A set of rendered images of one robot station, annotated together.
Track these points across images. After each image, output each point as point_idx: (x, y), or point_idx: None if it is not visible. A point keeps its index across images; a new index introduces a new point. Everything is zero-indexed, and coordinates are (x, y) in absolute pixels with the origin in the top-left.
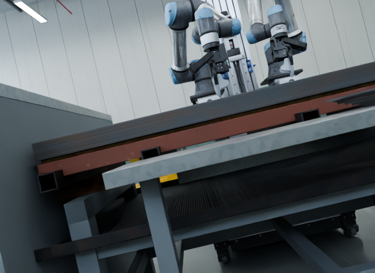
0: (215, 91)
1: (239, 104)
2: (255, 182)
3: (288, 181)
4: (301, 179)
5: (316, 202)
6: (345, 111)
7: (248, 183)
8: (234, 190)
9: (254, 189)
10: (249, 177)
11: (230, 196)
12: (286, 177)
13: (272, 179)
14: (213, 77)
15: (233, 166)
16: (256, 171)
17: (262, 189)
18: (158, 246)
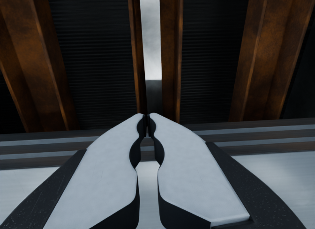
0: (154, 121)
1: None
2: (128, 67)
3: (84, 100)
4: (82, 114)
5: None
6: None
7: (128, 55)
8: (102, 27)
9: (75, 56)
10: (181, 64)
11: (55, 15)
12: (116, 106)
13: (123, 89)
14: (56, 200)
15: (311, 55)
16: (224, 84)
17: (65, 65)
18: None
